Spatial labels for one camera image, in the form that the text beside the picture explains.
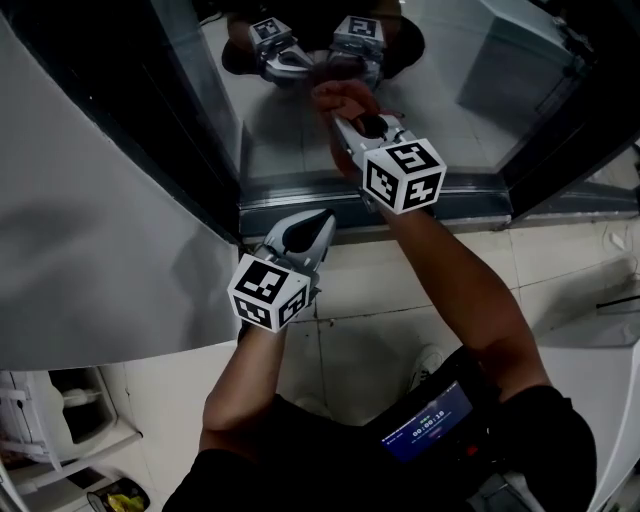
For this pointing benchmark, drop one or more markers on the person's right forearm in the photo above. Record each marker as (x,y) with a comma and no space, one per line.
(450,280)

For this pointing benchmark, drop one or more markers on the white power adapter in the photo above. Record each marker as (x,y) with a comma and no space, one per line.
(618,241)

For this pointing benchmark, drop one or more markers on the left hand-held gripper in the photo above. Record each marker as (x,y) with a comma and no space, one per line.
(265,295)

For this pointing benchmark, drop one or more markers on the black bent rod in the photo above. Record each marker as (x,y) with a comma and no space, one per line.
(617,302)

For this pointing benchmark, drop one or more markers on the white side table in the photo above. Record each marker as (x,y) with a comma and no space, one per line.
(25,415)

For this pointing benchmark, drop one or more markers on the partly frosted glass pane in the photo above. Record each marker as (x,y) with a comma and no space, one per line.
(615,175)

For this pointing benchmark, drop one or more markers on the person's black trousers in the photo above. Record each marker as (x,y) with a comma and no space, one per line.
(470,372)

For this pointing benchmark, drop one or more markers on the clear glass window pane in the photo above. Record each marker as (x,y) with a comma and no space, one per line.
(450,100)

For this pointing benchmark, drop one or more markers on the person's black shirt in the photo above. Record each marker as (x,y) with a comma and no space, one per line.
(300,470)

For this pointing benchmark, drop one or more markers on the person's left forearm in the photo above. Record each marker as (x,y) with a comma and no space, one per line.
(240,380)

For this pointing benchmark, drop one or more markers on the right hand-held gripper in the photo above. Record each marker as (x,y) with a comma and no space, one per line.
(405,175)

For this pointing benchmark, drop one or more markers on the person's white shoe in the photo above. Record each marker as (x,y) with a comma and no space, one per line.
(429,362)

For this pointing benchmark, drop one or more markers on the large white cabinet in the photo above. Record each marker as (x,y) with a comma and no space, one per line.
(615,425)

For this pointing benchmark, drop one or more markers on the white plastic rack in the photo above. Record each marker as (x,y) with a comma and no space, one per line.
(107,405)

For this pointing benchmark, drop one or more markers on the yellow trash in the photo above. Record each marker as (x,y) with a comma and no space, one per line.
(120,502)

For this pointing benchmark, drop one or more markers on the small yellow-filled cup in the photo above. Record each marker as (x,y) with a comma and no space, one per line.
(95,497)

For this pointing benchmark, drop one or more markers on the chest-mounted timer display device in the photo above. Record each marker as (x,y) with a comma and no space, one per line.
(430,422)

